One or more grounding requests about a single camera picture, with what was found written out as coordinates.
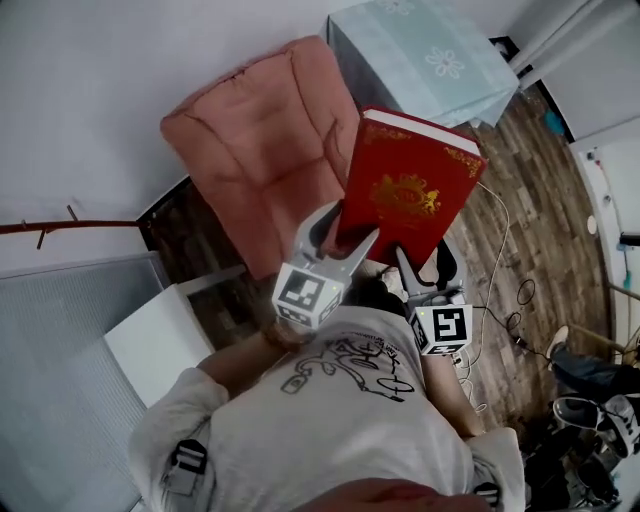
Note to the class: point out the small white round disc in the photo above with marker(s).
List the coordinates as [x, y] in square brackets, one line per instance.
[592, 225]

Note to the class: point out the white printed t-shirt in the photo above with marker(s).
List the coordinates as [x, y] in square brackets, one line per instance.
[325, 440]

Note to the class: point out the black equipment pile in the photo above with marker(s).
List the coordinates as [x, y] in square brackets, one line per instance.
[585, 450]

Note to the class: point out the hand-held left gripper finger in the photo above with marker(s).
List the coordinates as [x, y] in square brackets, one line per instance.
[312, 235]
[357, 252]

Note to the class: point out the red book with gold crest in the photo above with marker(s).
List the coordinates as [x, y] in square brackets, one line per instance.
[400, 165]

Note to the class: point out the white power strip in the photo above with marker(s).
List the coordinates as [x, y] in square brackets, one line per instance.
[462, 360]

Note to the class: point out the person's left forearm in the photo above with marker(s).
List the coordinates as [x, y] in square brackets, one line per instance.
[235, 365]

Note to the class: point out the light blue covered table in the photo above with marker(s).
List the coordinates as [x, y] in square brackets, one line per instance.
[425, 40]

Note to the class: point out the dark red coat rack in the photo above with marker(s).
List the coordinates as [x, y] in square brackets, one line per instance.
[75, 226]

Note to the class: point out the pink cushioned armchair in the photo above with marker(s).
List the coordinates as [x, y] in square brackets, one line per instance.
[250, 150]

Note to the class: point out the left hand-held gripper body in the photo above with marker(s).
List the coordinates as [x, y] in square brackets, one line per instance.
[305, 295]

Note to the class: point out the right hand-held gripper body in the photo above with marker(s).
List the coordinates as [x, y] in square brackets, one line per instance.
[445, 325]

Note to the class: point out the small teal object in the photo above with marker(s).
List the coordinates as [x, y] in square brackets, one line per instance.
[555, 122]

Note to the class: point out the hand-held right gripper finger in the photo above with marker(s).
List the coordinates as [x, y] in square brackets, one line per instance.
[412, 282]
[459, 272]

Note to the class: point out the white shoe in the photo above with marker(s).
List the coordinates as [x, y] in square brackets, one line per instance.
[395, 280]

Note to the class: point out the white pipe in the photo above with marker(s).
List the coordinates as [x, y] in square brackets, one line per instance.
[550, 34]
[580, 45]

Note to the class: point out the white cabinet with black frame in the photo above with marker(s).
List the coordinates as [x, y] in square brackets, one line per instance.
[615, 210]

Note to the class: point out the black trousers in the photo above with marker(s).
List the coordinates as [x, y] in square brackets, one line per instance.
[372, 297]

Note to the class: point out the person's right forearm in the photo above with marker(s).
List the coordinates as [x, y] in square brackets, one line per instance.
[450, 395]

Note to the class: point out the white side table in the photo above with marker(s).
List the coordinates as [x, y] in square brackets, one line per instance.
[150, 340]

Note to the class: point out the wooden easel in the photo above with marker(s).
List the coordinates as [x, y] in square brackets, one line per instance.
[600, 340]

